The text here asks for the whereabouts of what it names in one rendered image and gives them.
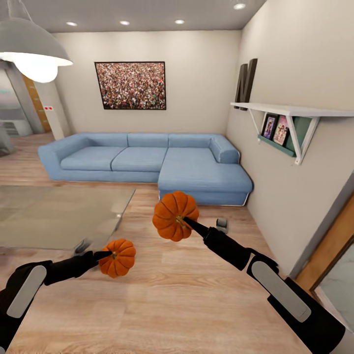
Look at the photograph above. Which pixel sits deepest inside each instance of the pumpkin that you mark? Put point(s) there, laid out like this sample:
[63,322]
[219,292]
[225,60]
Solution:
[170,213]
[121,259]

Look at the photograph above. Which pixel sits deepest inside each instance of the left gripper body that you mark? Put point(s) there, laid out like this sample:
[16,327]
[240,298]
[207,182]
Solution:
[77,266]

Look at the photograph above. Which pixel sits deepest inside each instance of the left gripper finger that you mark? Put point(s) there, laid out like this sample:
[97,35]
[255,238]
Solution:
[101,254]

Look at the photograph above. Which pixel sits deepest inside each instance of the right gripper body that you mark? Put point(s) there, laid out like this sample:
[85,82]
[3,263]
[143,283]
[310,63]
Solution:
[221,244]

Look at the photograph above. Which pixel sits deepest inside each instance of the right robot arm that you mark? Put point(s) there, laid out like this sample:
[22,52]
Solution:
[314,325]

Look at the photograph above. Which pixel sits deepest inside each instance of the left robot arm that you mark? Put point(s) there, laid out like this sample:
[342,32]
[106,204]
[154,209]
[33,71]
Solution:
[24,283]

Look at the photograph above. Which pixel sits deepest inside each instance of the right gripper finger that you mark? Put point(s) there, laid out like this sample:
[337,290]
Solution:
[199,228]

